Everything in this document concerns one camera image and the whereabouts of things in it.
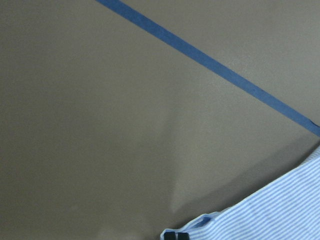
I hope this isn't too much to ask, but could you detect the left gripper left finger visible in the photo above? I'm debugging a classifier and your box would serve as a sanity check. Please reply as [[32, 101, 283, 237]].
[[164, 231, 175, 240]]

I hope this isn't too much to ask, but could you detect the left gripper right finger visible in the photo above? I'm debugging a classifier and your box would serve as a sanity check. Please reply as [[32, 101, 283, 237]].
[[177, 232, 189, 240]]

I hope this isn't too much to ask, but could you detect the light blue striped shirt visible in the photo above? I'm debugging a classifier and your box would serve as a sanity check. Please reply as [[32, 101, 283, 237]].
[[159, 148, 320, 240]]

